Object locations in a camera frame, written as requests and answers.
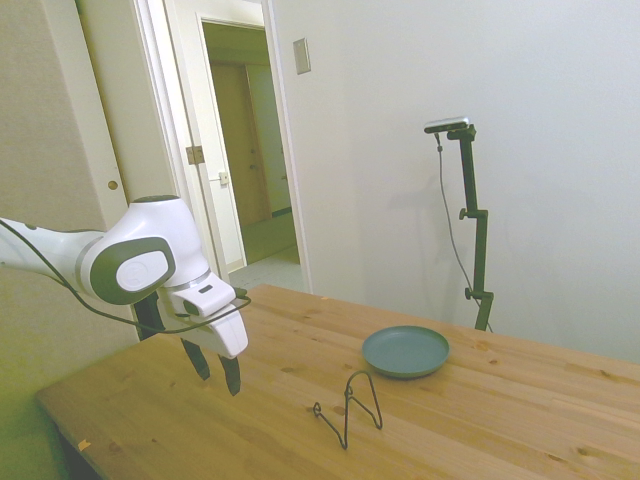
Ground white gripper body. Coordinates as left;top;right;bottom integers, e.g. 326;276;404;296
185;307;250;359

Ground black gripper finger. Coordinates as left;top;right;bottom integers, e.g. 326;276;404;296
218;353;243;397
180;338;212;382

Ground blue-grey round plate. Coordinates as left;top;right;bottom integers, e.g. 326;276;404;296
361;325;451;380

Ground white open door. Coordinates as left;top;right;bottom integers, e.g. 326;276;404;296
198;17;248;271

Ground brown wooden hallway door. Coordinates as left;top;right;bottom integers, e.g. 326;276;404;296
209;60;274;224

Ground beige sliding closet door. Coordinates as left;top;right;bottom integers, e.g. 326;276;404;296
77;0;181;201
0;0;141;346

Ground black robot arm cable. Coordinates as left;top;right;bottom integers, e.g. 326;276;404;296
0;218;252;335

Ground black robot mount post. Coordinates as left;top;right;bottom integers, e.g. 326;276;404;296
130;292;167;342

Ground black wire plate stand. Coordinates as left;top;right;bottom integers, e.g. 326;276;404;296
312;370;384;451

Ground white door frame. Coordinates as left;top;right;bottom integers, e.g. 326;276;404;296
132;0;314;296

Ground grey camera cable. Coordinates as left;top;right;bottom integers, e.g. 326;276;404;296
434;132;494;334

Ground grey wall switch plate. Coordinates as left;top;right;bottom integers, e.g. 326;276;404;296
292;37;312;76

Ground silver black camera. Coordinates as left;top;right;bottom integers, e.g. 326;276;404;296
423;116;472;135

